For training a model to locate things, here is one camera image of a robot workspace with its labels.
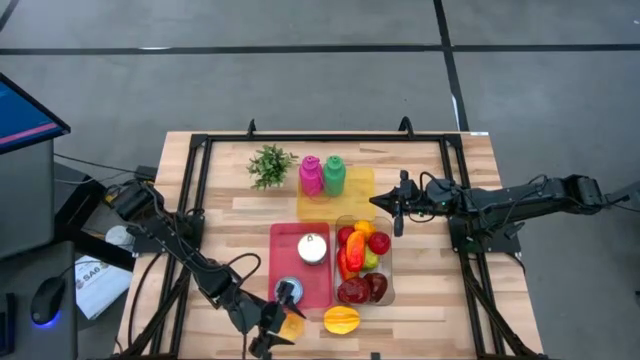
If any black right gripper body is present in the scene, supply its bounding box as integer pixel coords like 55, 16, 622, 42
392, 169, 459, 238

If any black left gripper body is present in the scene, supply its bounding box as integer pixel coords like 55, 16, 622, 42
227, 282, 297, 359

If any silver tin can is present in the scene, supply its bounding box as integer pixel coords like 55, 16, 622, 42
273, 276, 305, 306
297, 232, 329, 267

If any orange yellow mango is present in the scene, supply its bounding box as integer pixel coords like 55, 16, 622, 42
353, 219, 377, 239

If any red orange mango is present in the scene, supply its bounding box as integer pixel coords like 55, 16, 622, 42
336, 246, 359, 282
345, 229, 367, 273

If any green water bottle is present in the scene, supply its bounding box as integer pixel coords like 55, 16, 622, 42
322, 154, 348, 198

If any dark red apple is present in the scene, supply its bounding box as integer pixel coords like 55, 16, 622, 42
337, 277, 372, 305

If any pink water bottle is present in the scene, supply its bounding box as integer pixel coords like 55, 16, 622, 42
298, 154, 325, 198

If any wrinkled maroon fruit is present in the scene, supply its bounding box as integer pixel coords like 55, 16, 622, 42
364, 272, 389, 303

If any yellow translucent plastic tray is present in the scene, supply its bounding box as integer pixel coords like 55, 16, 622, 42
294, 167, 376, 223

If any red translucent plastic tray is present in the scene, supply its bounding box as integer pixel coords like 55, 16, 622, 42
268, 221, 334, 309

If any yellow starfruit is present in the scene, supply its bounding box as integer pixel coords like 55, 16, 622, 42
322, 304, 362, 335

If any clear plastic container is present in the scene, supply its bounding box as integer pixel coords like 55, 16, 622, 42
333, 214, 396, 307

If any small green potted plant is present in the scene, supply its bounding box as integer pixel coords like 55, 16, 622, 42
246, 143, 300, 191

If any white printed paper sheet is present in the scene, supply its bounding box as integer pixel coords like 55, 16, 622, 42
74, 254, 134, 321

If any white round object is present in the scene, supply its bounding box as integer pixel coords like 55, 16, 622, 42
104, 224, 135, 247

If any grey stand foot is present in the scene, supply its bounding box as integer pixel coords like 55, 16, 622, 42
602, 179, 640, 211

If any black computer mouse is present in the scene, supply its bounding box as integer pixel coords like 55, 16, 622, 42
29, 276, 67, 329

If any computer desk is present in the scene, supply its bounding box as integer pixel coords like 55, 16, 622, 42
0, 239, 79, 360

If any black keyboard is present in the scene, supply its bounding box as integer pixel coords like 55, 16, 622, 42
0, 292, 16, 357

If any computer monitor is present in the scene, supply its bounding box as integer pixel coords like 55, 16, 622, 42
0, 72, 72, 155

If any black aluminium table frame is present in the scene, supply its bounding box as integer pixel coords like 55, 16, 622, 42
117, 130, 549, 360

